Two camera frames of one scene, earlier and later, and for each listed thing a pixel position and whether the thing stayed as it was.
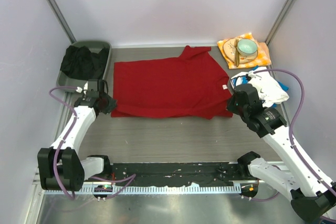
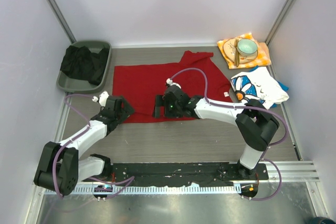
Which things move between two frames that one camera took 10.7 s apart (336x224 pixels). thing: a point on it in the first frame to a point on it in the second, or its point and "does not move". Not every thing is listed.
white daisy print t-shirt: x=269 y=89 does not move
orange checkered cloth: x=262 y=58 does not move
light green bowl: x=247 y=48 does not move
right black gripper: x=230 y=106 to x=160 y=100
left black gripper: x=111 y=106 to x=128 y=110
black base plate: x=198 y=174 does not move
